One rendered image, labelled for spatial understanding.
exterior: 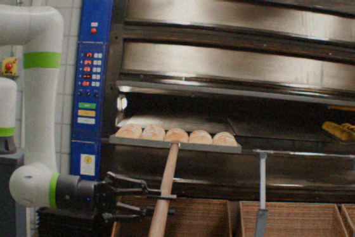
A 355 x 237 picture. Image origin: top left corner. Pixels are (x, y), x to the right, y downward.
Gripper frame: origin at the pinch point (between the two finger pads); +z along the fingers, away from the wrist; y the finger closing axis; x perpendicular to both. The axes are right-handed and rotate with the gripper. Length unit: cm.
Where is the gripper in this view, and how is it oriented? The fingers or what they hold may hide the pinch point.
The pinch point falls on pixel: (161, 203)
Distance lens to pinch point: 142.6
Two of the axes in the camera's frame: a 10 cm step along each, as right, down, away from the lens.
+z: 10.0, 0.9, -0.2
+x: -0.2, 1.0, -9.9
